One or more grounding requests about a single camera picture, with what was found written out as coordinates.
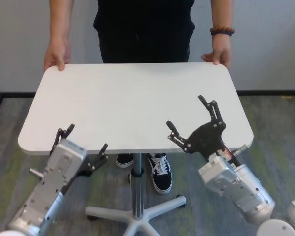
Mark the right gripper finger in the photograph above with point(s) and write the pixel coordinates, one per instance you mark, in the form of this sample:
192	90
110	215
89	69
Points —
215	113
179	140

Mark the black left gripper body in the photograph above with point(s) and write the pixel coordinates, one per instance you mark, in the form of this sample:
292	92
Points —
84	170

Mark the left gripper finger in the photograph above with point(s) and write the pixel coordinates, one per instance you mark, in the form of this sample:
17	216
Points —
99	159
62	134

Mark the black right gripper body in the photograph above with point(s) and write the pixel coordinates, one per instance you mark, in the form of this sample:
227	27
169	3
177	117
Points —
207	138

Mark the silver table pole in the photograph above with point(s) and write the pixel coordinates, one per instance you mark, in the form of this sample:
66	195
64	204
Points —
137	196

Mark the black table caster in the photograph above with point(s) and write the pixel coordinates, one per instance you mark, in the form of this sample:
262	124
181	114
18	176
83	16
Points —
179	195

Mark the white rectangular table top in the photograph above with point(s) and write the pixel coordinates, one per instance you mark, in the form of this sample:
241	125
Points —
127	103

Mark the person's right forearm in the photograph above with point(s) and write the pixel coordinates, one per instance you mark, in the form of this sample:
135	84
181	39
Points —
61	19

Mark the person's left forearm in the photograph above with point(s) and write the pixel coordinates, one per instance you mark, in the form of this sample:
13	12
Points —
221	13

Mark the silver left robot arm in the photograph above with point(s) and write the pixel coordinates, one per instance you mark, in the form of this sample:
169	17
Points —
49	182

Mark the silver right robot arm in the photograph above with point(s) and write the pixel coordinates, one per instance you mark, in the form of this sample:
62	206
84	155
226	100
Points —
238	189

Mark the person's left hand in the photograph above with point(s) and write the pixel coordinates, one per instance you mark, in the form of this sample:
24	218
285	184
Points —
221	50

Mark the person's right hand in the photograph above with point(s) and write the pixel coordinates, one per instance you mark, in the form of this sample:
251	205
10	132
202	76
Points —
56	54

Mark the person's right black sneaker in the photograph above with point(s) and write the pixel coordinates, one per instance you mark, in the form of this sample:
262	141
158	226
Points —
125	160

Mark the person's black sneaker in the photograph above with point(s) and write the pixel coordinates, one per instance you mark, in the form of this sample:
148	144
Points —
125	160
161	177

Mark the person's left black sneaker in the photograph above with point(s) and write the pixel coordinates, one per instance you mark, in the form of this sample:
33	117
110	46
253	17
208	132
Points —
161	177

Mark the small yellow floor object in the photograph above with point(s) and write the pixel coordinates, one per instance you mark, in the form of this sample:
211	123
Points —
286	97

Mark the black shorts of person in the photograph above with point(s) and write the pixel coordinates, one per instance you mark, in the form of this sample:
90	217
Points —
142	57

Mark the black shirt of person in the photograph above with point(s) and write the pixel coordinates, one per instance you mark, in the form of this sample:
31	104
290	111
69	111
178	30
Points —
145	22

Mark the black wall baseboard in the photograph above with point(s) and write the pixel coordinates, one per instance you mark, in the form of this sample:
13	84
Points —
260	93

